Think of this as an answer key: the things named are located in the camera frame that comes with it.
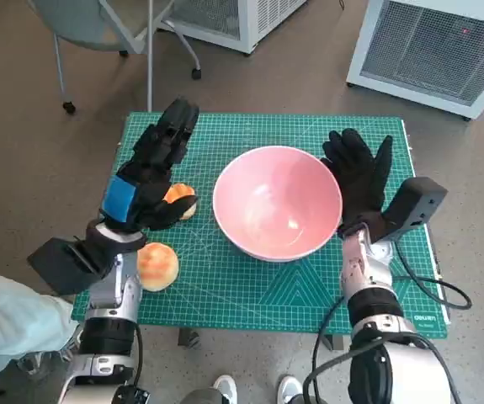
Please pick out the black left hand blue tape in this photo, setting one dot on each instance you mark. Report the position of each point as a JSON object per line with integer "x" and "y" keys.
{"x": 149, "y": 168}

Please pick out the black gloved right hand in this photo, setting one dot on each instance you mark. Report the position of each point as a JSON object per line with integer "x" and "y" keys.
{"x": 359, "y": 185}

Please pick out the orange striped toy bread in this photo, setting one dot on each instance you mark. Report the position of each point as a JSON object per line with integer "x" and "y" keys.
{"x": 178, "y": 191}

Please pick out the pink bowl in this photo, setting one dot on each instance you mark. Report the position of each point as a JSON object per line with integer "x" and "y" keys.
{"x": 275, "y": 210}

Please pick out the round toy bread bun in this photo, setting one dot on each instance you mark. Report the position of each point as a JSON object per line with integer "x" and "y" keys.
{"x": 159, "y": 265}

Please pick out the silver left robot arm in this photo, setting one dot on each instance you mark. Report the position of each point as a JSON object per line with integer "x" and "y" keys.
{"x": 111, "y": 303}

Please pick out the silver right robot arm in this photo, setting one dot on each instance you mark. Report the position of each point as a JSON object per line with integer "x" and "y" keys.
{"x": 372, "y": 303}

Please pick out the green cutting mat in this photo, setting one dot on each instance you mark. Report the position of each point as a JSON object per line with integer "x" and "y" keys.
{"x": 224, "y": 286}

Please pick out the white vented cabinet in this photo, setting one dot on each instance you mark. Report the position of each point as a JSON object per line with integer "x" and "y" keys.
{"x": 435, "y": 50}

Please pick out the grey office chair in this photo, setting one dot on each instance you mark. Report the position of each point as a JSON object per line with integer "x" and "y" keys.
{"x": 81, "y": 21}

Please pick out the white mesh cabinet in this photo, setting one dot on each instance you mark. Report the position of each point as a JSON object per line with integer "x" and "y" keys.
{"x": 250, "y": 25}

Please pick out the person's leg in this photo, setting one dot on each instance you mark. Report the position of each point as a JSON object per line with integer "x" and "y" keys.
{"x": 6, "y": 311}

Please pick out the white shoe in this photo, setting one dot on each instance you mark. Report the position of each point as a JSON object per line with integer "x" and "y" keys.
{"x": 224, "y": 387}
{"x": 290, "y": 387}

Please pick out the person's grey sandal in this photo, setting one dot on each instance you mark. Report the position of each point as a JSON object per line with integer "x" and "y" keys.
{"x": 35, "y": 362}

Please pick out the grey knee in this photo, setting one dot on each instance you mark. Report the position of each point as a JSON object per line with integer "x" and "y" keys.
{"x": 199, "y": 397}

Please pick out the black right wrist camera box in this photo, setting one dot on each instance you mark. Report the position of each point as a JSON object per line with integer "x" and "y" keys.
{"x": 418, "y": 202}

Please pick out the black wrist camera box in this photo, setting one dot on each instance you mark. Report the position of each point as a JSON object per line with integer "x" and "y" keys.
{"x": 418, "y": 202}
{"x": 65, "y": 265}

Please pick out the white metal frame stand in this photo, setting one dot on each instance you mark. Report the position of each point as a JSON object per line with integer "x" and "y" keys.
{"x": 150, "y": 76}

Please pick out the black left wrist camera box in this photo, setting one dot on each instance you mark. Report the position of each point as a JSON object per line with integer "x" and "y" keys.
{"x": 65, "y": 265}

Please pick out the black table bracket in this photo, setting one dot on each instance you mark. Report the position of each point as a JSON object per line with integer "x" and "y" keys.
{"x": 335, "y": 341}
{"x": 189, "y": 337}

